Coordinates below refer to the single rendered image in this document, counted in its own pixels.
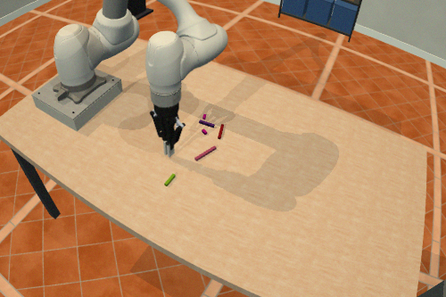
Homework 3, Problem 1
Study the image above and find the lime green rod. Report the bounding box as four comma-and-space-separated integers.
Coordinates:
164, 174, 176, 186

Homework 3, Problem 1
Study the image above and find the pink rod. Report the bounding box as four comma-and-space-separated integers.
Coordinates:
194, 145, 217, 161

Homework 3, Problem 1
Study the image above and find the purple rod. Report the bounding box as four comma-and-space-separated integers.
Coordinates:
199, 120, 215, 128

